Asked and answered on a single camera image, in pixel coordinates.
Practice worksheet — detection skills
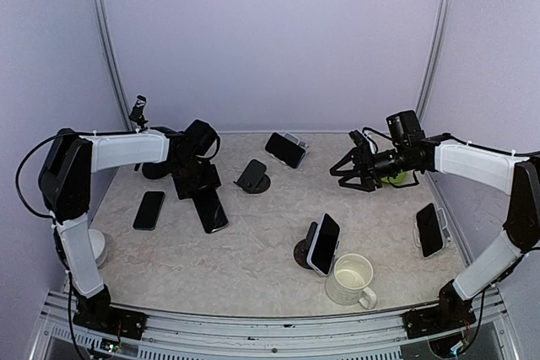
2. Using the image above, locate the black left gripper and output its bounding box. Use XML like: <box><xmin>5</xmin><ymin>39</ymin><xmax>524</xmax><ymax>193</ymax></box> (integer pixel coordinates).
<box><xmin>173</xmin><ymin>156</ymin><xmax>222</xmax><ymax>199</ymax></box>

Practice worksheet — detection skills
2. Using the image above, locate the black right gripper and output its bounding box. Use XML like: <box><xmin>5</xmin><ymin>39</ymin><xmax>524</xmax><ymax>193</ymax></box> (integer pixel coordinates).
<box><xmin>331</xmin><ymin>143</ymin><xmax>417</xmax><ymax>191</ymax></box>

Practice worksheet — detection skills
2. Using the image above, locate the clear acrylic phone stand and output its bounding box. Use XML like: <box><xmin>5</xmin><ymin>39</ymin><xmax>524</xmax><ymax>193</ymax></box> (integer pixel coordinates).
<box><xmin>413</xmin><ymin>207</ymin><xmax>451</xmax><ymax>248</ymax></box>

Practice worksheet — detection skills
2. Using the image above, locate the black phone on clear stand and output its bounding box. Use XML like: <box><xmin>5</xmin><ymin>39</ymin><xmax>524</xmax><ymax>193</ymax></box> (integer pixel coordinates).
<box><xmin>416</xmin><ymin>203</ymin><xmax>445</xmax><ymax>258</ymax></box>

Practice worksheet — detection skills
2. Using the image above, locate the silver folding phone stand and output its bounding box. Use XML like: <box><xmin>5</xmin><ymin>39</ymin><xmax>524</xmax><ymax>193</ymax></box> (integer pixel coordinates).
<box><xmin>283</xmin><ymin>132</ymin><xmax>309</xmax><ymax>154</ymax></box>

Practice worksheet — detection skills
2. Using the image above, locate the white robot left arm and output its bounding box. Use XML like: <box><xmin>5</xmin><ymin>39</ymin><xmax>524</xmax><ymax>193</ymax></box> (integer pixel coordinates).
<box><xmin>38</xmin><ymin>120</ymin><xmax>221</xmax><ymax>330</ymax></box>

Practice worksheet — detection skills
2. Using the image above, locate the right aluminium corner post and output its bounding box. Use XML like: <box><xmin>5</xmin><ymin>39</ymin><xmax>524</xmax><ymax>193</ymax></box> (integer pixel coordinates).
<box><xmin>416</xmin><ymin>0</ymin><xmax>451</xmax><ymax>121</ymax></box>

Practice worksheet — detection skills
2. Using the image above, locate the aluminium front rail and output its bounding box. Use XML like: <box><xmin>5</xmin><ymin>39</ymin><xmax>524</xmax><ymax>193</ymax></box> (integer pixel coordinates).
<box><xmin>29</xmin><ymin>287</ymin><xmax>521</xmax><ymax>360</ymax></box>

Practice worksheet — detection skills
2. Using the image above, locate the teal-cased phone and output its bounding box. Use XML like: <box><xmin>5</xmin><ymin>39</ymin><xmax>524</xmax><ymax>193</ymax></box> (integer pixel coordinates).
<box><xmin>132</xmin><ymin>191</ymin><xmax>165</xmax><ymax>231</ymax></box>

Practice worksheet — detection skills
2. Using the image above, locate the black pole phone stand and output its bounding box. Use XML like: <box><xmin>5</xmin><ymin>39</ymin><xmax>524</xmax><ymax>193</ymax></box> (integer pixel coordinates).
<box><xmin>128</xmin><ymin>95</ymin><xmax>173</xmax><ymax>180</ymax></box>

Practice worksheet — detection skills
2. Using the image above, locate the black phone dark case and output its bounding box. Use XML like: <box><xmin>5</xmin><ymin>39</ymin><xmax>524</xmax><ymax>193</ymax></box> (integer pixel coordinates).
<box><xmin>192</xmin><ymin>187</ymin><xmax>229</xmax><ymax>234</ymax></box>

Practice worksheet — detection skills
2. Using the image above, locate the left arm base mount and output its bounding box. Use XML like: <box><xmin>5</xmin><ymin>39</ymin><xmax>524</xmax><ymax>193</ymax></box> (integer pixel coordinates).
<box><xmin>73</xmin><ymin>307</ymin><xmax>147</xmax><ymax>341</ymax></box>

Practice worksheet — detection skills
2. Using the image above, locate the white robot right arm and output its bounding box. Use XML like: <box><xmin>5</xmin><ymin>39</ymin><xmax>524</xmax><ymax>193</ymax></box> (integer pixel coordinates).
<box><xmin>329</xmin><ymin>110</ymin><xmax>539</xmax><ymax>330</ymax></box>

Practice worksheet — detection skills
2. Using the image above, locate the black folding phone stand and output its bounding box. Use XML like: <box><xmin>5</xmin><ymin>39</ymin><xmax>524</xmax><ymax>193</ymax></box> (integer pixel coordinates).
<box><xmin>235</xmin><ymin>159</ymin><xmax>271</xmax><ymax>194</ymax></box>

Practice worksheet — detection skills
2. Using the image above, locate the round dark wooden stand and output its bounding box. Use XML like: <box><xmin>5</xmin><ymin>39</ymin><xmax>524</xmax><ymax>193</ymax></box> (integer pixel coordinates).
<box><xmin>293</xmin><ymin>222</ymin><xmax>318</xmax><ymax>270</ymax></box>

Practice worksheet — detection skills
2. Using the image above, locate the aluminium corner post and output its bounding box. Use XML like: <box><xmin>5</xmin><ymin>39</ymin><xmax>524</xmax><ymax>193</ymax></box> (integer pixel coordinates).
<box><xmin>92</xmin><ymin>0</ymin><xmax>132</xmax><ymax>130</ymax></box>
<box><xmin>416</xmin><ymin>0</ymin><xmax>451</xmax><ymax>121</ymax></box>

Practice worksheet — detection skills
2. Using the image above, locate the purple-cased phone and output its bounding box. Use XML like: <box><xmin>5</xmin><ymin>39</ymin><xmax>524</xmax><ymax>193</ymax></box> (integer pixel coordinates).
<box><xmin>306</xmin><ymin>213</ymin><xmax>341</xmax><ymax>277</ymax></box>

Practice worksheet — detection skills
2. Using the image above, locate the cream ceramic mug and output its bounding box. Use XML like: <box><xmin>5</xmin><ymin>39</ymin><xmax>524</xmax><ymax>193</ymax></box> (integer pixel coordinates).
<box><xmin>325</xmin><ymin>254</ymin><xmax>378</xmax><ymax>310</ymax></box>

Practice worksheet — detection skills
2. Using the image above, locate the blue phone on silver stand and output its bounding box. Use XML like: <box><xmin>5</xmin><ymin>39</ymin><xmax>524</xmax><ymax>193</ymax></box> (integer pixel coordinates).
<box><xmin>265</xmin><ymin>132</ymin><xmax>306</xmax><ymax>169</ymax></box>

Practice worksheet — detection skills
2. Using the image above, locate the green plate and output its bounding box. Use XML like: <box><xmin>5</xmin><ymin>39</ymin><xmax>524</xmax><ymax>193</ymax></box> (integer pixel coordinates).
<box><xmin>381</xmin><ymin>172</ymin><xmax>408</xmax><ymax>188</ymax></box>

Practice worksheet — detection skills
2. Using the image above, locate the left aluminium corner post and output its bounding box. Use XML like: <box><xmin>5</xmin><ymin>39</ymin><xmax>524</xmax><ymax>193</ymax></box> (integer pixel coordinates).
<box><xmin>92</xmin><ymin>0</ymin><xmax>132</xmax><ymax>130</ymax></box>

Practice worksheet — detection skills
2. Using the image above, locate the white bowl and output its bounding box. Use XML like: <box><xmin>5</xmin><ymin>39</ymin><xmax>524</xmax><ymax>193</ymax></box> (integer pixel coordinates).
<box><xmin>89</xmin><ymin>228</ymin><xmax>108</xmax><ymax>268</ymax></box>

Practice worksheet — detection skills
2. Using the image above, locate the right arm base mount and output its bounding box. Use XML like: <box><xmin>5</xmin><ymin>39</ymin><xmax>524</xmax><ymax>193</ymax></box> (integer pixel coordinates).
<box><xmin>402</xmin><ymin>306</ymin><xmax>477</xmax><ymax>339</ymax></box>

